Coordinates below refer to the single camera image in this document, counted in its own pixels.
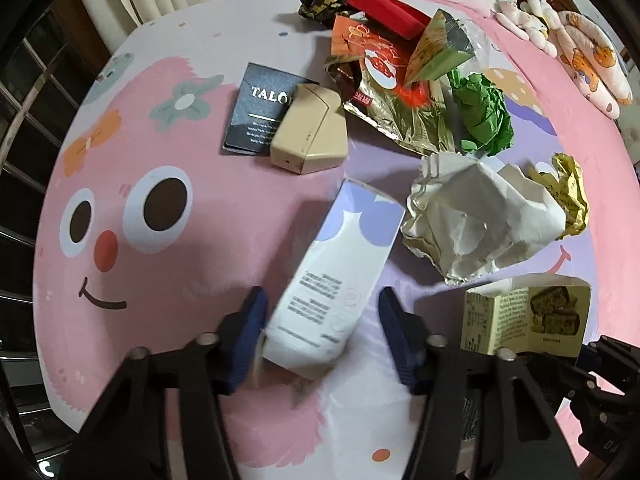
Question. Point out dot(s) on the yellow-green triangular carton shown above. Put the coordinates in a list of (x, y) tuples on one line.
[(440, 50)]

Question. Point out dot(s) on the white and lavender carton box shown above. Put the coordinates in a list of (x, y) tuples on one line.
[(330, 270)]

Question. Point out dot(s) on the green crumpled paper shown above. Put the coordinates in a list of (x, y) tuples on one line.
[(482, 115)]

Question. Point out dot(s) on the gold crumpled wrapper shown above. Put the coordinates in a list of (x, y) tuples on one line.
[(570, 195)]

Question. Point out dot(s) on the white plush toy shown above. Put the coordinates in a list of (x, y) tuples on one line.
[(515, 15)]

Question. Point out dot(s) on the red cardboard box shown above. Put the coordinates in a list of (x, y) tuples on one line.
[(385, 10)]

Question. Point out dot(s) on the dark patterned wrapper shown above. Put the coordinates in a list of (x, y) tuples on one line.
[(320, 2)]

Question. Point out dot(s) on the pale yellow paper box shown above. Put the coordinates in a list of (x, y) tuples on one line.
[(515, 315)]

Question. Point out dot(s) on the beige cardboard box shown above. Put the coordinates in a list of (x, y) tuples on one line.
[(310, 135)]

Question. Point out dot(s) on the clear plastic wrapper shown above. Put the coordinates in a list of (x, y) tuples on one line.
[(482, 40)]

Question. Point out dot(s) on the orange and gold snack bag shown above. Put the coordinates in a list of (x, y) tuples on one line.
[(395, 105)]

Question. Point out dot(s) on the black Talo card box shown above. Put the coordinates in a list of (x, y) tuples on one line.
[(255, 110)]

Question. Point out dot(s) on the white crumpled paper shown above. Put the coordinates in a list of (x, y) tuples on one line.
[(475, 215)]

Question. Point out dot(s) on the window grille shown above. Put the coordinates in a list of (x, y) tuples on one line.
[(30, 110)]

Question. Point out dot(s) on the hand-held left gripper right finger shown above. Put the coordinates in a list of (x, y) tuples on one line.
[(400, 340)]

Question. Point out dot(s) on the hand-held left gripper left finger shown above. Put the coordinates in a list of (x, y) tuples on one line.
[(247, 340)]

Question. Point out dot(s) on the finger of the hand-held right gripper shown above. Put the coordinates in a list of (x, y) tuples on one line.
[(607, 365), (602, 417)]

